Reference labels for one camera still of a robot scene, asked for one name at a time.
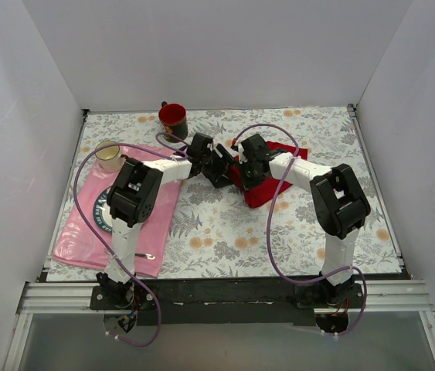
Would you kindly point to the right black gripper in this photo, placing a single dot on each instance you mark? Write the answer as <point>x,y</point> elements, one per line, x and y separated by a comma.
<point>246,175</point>

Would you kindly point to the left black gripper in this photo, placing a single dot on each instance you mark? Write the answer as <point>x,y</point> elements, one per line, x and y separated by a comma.
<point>219,170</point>

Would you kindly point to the red cloth napkin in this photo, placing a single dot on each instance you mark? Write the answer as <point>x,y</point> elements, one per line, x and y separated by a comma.
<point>258,196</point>

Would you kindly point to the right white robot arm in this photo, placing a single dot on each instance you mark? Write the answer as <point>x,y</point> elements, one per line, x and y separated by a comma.
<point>340,206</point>

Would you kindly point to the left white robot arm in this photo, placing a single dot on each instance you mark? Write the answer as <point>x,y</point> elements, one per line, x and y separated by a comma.
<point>132,197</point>

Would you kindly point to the black red mug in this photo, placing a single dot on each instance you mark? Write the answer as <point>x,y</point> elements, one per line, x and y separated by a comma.
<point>173,118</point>

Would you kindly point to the floral tablecloth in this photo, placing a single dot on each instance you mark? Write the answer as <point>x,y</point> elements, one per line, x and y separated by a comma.
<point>215,234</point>

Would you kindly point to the cream enamel mug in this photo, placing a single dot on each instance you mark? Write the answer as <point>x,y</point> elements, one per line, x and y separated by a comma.
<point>109,156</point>

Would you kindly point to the silver fork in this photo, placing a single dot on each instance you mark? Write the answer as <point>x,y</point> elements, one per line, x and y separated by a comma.
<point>146,256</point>

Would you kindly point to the white plate teal rim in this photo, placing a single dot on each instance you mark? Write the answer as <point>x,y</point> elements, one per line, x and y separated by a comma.
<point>101,212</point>

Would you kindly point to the black mounting base plate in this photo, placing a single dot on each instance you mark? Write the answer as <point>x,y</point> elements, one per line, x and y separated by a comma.
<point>224,300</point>

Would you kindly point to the aluminium frame rail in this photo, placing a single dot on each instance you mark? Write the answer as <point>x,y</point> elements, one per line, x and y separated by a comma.
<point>75,298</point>

